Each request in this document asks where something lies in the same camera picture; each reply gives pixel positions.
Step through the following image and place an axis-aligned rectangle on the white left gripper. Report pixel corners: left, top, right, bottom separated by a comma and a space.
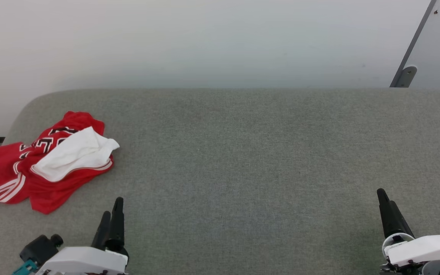
36, 197, 129, 275

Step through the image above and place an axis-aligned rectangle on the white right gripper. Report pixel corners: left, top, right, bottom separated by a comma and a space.
377, 188, 440, 268

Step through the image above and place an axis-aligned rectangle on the red and white basketball jersey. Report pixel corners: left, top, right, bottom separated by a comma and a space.
0, 111, 120, 215

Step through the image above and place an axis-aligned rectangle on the teal cable connector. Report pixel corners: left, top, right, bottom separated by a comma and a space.
13, 260, 37, 275

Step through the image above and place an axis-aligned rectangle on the grey metal frame bar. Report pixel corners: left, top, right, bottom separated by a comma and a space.
390, 0, 440, 88

